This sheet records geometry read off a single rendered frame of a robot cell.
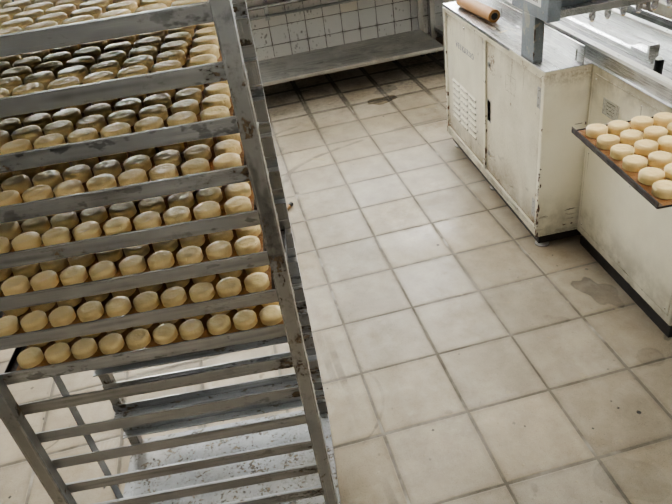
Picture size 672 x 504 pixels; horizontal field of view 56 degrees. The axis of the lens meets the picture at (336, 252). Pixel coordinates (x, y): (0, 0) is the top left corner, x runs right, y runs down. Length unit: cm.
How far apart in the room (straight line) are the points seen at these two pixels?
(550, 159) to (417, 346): 95
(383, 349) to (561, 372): 66
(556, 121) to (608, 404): 111
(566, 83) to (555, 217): 61
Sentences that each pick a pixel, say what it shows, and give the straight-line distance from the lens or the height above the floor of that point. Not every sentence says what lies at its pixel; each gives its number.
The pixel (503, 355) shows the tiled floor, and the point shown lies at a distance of 246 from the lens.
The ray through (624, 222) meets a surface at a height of 32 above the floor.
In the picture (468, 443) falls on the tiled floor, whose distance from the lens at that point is 218.
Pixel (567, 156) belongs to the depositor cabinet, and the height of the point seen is 46.
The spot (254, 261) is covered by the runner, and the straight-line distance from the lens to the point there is 120.
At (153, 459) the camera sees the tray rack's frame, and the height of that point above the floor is 15.
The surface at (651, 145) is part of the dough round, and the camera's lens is 160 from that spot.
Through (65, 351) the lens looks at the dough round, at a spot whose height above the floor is 88.
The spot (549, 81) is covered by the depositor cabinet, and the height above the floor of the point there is 80.
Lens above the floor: 170
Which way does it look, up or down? 34 degrees down
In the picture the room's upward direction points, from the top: 9 degrees counter-clockwise
